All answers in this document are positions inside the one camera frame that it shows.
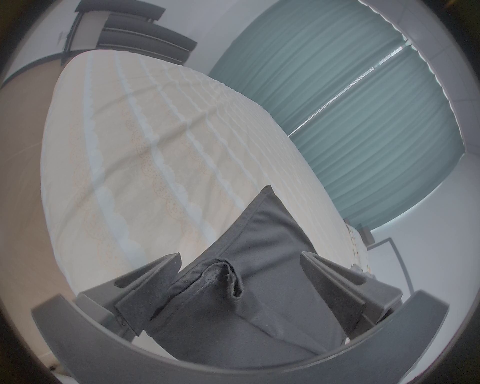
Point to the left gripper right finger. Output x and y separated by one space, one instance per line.
345 296

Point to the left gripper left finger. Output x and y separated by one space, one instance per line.
142 296

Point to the black T-shirt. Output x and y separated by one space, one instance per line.
262 262

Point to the white printed pillow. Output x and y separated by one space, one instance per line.
356 251

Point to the bed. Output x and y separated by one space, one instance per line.
150 157

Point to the black chest of drawers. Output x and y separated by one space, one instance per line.
142 33

